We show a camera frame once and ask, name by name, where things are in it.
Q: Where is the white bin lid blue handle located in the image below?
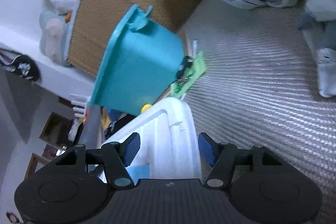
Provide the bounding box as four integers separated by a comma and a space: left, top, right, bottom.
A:
105, 97, 202, 182

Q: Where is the pile of dark clothes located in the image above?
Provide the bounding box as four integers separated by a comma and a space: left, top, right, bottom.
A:
100, 107, 136, 140

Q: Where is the yellow rubber duck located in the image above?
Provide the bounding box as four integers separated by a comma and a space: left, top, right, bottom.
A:
141, 104, 152, 114

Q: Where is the white wifi router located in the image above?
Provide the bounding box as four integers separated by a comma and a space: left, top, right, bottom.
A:
70, 94, 91, 119

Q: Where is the green sachet packet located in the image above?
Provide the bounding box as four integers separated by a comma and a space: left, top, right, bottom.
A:
170, 51, 207, 99

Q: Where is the teal plastic storage bin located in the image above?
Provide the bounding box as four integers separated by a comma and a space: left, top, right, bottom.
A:
90, 5, 185, 116

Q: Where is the black car key fob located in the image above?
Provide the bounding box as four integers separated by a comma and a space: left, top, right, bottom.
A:
175, 56, 193, 81

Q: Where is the light blue cloud cushion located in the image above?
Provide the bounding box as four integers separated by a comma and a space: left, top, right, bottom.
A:
39, 10, 70, 67

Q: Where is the woven rattan headboard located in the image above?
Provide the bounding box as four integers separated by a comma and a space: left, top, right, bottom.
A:
67, 0, 202, 76

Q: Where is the black cap on wall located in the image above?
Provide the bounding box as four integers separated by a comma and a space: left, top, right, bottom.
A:
1, 48, 40, 82

